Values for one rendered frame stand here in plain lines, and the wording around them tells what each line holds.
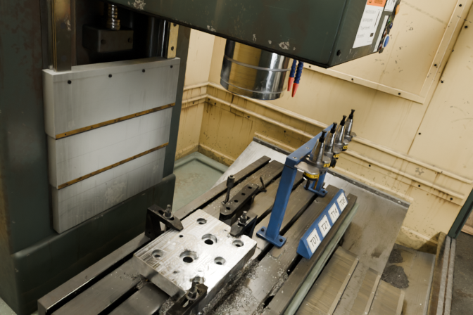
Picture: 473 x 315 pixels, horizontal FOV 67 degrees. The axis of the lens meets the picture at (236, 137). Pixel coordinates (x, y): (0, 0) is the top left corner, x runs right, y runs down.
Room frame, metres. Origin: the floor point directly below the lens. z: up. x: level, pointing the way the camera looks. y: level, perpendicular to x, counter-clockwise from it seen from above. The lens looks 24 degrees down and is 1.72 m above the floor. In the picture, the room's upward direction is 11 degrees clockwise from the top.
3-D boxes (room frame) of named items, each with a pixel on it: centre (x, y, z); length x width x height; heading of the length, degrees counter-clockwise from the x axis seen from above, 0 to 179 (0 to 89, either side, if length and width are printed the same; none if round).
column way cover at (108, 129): (1.04, 0.38, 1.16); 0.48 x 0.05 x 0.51; 152
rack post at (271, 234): (1.02, -0.19, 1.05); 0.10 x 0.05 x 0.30; 62
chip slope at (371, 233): (1.40, -0.32, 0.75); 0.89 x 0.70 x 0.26; 62
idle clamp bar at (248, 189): (1.14, -0.06, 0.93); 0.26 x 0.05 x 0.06; 157
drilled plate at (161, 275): (0.80, 0.04, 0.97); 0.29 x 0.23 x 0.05; 152
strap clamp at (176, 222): (0.89, 0.17, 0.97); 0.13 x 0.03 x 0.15; 62
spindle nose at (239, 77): (0.83, -0.01, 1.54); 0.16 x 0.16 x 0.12
